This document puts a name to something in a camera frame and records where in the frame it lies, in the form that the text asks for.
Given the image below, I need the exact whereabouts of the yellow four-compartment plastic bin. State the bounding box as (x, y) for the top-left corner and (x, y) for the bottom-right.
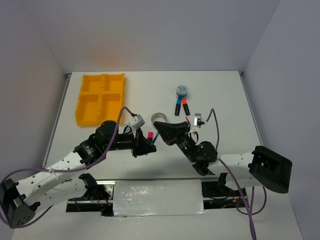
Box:
(75, 73), (125, 127)

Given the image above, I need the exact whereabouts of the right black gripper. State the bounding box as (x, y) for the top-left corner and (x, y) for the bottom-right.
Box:
(152, 122), (197, 164)

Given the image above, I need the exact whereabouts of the clear tape roll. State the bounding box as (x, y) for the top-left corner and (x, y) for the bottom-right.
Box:
(151, 112), (168, 124)

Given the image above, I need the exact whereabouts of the blue-lidded round jar far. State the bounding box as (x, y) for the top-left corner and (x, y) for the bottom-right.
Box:
(176, 84), (189, 100)

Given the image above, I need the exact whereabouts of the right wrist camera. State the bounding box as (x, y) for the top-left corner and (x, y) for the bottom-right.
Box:
(189, 113), (206, 133)

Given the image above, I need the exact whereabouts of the blue-lidded round jar near bin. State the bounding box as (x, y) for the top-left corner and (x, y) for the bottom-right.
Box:
(123, 124), (132, 135)

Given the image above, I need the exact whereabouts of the metal base rail plate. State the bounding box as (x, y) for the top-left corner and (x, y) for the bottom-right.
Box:
(66, 179), (241, 217)

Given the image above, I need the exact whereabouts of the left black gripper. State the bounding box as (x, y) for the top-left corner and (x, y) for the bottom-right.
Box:
(103, 124), (157, 156)

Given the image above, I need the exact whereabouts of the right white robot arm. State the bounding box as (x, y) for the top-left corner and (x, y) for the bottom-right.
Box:
(153, 121), (293, 196)

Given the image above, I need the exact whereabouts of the blue highlighter marker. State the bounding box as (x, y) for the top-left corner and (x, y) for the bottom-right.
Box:
(174, 99), (182, 116)

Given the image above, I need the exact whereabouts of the blue pen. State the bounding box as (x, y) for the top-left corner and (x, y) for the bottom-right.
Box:
(152, 132), (160, 145)

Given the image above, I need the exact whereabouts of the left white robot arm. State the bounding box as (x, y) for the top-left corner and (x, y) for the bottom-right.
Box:
(0, 120), (157, 229)

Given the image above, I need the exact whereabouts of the pink highlighter marker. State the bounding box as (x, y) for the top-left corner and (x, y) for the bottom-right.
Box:
(147, 131), (154, 143)

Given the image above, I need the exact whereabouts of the orange highlighter marker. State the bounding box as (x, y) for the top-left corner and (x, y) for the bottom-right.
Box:
(181, 98), (191, 116)

